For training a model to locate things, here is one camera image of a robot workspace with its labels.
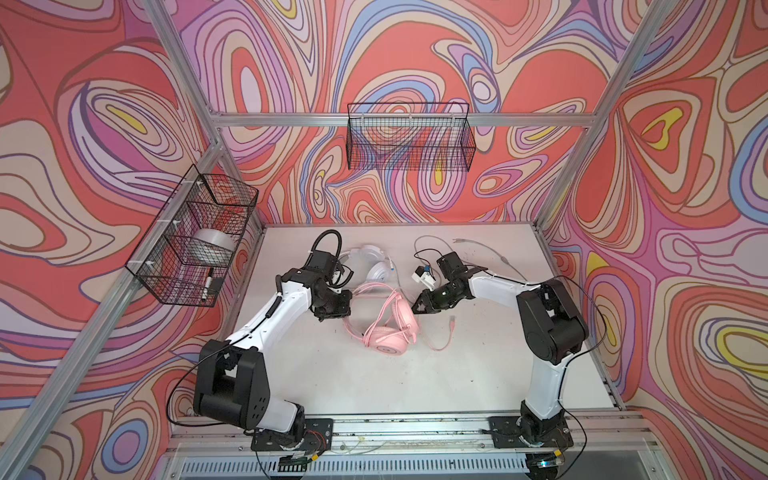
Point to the black wire basket back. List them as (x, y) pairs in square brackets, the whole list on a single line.
[(410, 136)]

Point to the aluminium front rail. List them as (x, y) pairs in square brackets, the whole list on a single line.
[(464, 432)]

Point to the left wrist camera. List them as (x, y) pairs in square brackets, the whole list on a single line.
[(323, 262)]

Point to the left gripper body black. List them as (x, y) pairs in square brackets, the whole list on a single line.
[(333, 304)]

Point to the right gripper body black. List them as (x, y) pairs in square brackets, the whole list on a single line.
[(444, 295)]

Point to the pink cat-ear headphones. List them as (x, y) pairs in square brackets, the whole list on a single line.
[(395, 327)]

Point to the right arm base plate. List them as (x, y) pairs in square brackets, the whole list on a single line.
[(528, 431)]

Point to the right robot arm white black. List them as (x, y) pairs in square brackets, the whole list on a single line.
[(553, 329)]

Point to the white headphones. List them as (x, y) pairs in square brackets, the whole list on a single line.
[(368, 263)]

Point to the silver tape roll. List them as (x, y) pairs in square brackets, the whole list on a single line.
[(211, 246)]

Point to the black wire basket left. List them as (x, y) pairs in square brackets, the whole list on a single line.
[(185, 257)]

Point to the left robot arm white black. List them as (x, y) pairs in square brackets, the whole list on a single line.
[(232, 385)]

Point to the black wire basket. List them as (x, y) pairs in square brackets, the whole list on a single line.
[(185, 257), (410, 136)]

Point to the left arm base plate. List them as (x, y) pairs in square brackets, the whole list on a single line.
[(306, 436)]

